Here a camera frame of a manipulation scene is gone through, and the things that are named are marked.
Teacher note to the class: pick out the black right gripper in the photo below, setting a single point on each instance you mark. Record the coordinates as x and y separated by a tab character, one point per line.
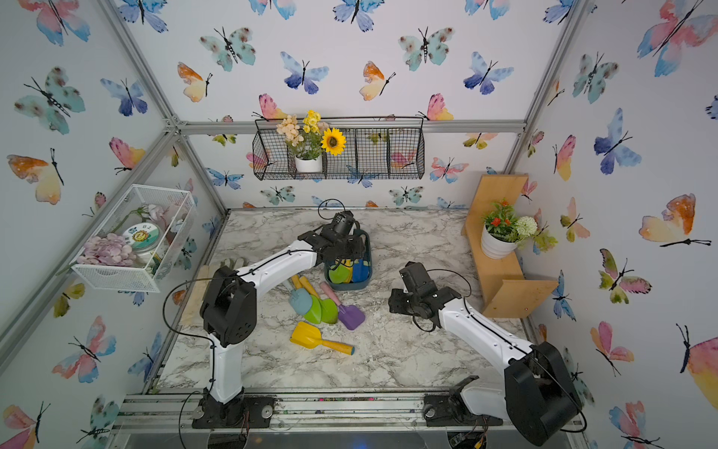
394	301

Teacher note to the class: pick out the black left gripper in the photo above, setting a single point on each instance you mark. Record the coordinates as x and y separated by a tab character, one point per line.
358	250

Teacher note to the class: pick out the green trowel yellow foam handle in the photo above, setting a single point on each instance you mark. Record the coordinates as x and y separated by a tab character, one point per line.
337	275

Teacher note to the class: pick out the light blue trowel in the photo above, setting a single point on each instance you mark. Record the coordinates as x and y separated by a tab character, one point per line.
300	300

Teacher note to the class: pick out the yellow plastic scoop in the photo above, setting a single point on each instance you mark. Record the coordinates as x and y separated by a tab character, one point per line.
310	337

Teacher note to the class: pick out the blue shovel wooden handle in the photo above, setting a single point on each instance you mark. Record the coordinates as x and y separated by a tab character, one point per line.
361	270

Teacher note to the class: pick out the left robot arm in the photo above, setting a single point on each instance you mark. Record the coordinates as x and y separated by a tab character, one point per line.
229	307

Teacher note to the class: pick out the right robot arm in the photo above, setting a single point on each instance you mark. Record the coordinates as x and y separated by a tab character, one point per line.
537	395

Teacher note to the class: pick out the teal plastic storage box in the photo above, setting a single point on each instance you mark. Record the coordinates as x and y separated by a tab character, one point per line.
360	234

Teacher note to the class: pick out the wooden corner shelf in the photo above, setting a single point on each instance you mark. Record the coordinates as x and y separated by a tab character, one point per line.
506	292

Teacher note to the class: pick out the potted red flowers white pot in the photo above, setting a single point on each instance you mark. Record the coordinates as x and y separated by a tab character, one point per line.
505	231

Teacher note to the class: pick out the sunflower bouquet white pot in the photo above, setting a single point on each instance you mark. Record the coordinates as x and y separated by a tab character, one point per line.
310	141

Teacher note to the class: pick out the white and grey garden glove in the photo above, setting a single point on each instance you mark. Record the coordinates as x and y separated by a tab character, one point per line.
191	313

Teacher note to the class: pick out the round green tin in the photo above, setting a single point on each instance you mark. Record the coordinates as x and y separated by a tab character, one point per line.
142	237

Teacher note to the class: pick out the pink artificial flowers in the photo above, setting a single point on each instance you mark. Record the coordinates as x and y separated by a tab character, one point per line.
111	251

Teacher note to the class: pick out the purple shovel pink handle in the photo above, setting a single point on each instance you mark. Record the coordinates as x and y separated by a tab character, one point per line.
350	316

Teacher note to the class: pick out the black wire wall basket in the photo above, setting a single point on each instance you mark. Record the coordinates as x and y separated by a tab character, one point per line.
369	149

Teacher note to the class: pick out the white wire side basket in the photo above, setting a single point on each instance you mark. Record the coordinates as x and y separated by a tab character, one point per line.
173	211

